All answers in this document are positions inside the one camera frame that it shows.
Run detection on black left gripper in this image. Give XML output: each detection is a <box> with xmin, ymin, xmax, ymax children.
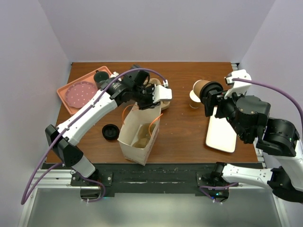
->
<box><xmin>131</xmin><ymin>83</ymin><xmax>161</xmax><ymax>110</ymax></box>

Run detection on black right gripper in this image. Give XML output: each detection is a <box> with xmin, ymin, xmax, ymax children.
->
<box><xmin>202</xmin><ymin>84</ymin><xmax>247</xmax><ymax>140</ymax></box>

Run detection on cream paper takeout bag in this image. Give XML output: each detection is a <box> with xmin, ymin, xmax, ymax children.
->
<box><xmin>118</xmin><ymin>104</ymin><xmax>162</xmax><ymax>166</ymax></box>

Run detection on black plastic cup lid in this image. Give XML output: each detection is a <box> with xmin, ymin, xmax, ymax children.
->
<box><xmin>201</xmin><ymin>81</ymin><xmax>223</xmax><ymax>103</ymax></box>

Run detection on brown paper coffee cup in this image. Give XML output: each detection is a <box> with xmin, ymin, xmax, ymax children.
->
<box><xmin>193</xmin><ymin>79</ymin><xmax>210</xmax><ymax>100</ymax></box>

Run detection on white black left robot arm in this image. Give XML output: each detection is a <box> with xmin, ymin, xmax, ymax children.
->
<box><xmin>45</xmin><ymin>68</ymin><xmax>172</xmax><ymax>185</ymax></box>

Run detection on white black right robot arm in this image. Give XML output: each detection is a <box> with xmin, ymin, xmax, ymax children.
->
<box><xmin>199</xmin><ymin>85</ymin><xmax>303</xmax><ymax>203</ymax></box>

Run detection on cardboard two-cup carrier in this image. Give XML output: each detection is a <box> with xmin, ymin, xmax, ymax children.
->
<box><xmin>149</xmin><ymin>78</ymin><xmax>172</xmax><ymax>111</ymax></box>

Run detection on white rectangular plate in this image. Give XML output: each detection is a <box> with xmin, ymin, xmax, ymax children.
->
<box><xmin>205</xmin><ymin>106</ymin><xmax>237</xmax><ymax>153</ymax></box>

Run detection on dark green mug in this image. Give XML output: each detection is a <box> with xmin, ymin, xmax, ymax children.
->
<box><xmin>93</xmin><ymin>70</ymin><xmax>109</xmax><ymax>89</ymax></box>

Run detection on pink rectangular tray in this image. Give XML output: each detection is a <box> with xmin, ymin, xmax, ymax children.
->
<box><xmin>57</xmin><ymin>66</ymin><xmax>112</xmax><ymax>115</ymax></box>

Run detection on pink polka dot plate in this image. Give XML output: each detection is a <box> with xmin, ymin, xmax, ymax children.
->
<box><xmin>64</xmin><ymin>81</ymin><xmax>97</xmax><ymax>109</ymax></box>

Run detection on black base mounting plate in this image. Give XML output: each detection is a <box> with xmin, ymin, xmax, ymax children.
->
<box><xmin>47</xmin><ymin>163</ymin><xmax>266</xmax><ymax>201</ymax></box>

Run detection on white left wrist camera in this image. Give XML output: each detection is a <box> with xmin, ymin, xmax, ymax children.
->
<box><xmin>152</xmin><ymin>80</ymin><xmax>172</xmax><ymax>103</ymax></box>

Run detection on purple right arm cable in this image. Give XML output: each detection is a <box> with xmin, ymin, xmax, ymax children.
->
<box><xmin>198</xmin><ymin>78</ymin><xmax>303</xmax><ymax>204</ymax></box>

